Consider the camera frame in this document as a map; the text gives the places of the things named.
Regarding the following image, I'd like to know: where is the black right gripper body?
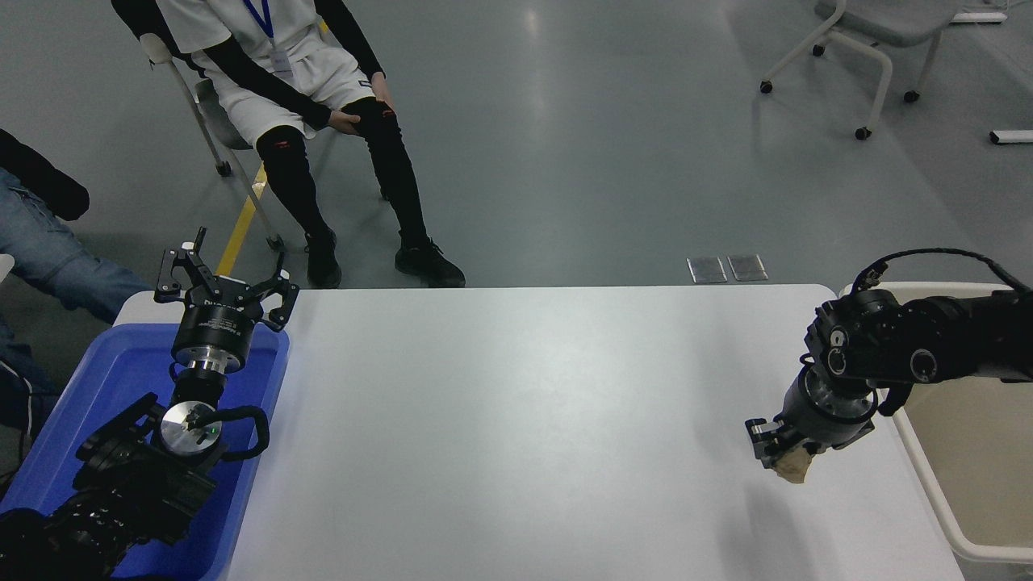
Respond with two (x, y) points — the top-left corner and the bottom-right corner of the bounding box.
(777, 371), (876, 454)

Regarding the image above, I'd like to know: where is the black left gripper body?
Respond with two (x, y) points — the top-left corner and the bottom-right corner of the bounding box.
(171, 277), (261, 360)

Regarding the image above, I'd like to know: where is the tan paper ball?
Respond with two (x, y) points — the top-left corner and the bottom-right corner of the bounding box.
(769, 446), (814, 485)

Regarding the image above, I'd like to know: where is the large pale plastic bin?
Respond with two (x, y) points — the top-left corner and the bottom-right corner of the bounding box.
(839, 282), (1033, 581)

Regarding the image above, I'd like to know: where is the blue plastic tray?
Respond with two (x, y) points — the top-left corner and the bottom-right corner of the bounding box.
(0, 321), (291, 581)

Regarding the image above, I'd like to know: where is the white-framed grey chair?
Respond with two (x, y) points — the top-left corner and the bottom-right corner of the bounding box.
(139, 32), (286, 252)

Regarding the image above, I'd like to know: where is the seated person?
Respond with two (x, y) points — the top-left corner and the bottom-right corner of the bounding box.
(111, 0), (467, 290)

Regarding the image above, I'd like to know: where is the grey chair with casters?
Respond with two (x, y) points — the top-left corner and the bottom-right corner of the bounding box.
(759, 0), (965, 141)

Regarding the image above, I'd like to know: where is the blue lanyard with badge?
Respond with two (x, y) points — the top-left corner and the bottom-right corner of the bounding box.
(242, 0), (293, 78)

